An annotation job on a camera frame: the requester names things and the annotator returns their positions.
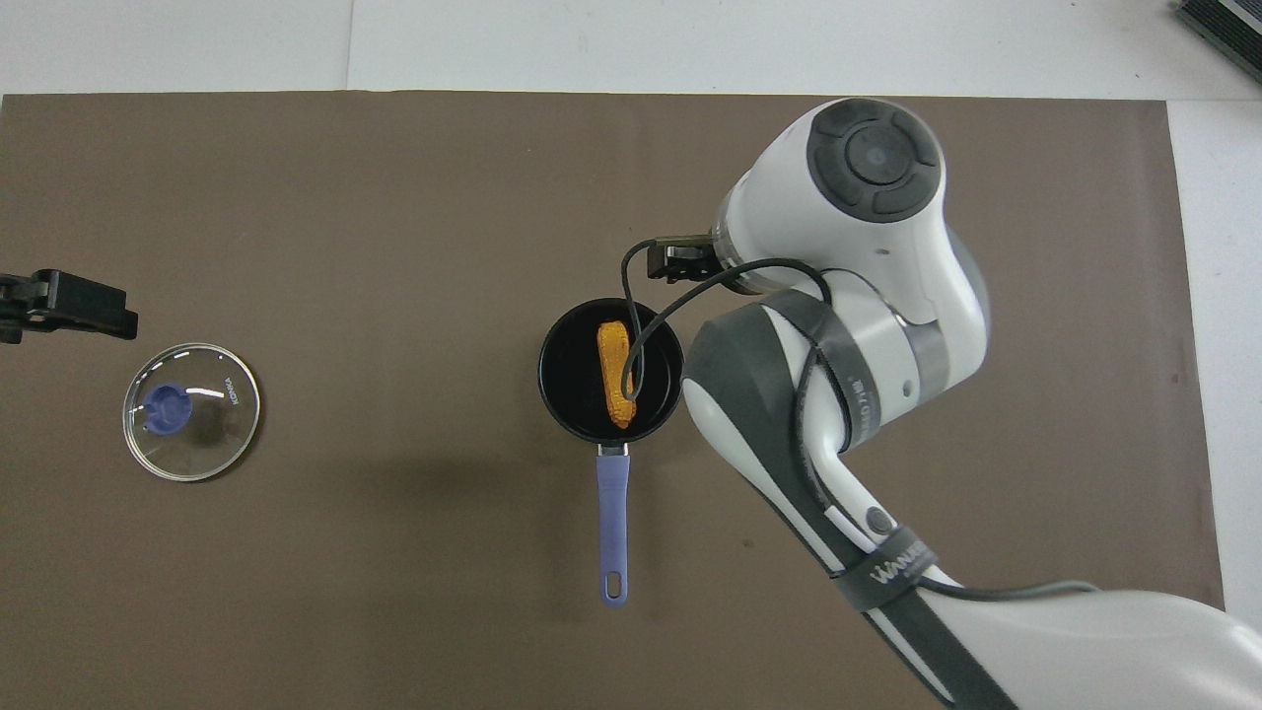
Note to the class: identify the black ribbed panel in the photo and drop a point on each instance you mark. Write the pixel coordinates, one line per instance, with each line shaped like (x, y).
(1227, 30)

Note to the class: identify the yellow corn cob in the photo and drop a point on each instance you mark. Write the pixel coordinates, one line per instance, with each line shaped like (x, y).
(616, 375)

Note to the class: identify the dark blue saucepan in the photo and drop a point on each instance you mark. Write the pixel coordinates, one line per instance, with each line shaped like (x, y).
(577, 385)

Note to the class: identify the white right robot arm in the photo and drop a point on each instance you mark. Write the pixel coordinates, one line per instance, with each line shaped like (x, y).
(868, 276)

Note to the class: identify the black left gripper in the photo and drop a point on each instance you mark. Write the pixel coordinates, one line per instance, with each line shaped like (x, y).
(15, 301)

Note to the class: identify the brown table mat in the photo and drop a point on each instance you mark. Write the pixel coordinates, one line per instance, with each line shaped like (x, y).
(394, 247)

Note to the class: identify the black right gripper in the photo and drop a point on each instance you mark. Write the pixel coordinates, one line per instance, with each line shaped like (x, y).
(702, 261)

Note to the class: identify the glass lid with blue knob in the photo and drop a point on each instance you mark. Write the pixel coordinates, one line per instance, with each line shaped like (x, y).
(192, 414)

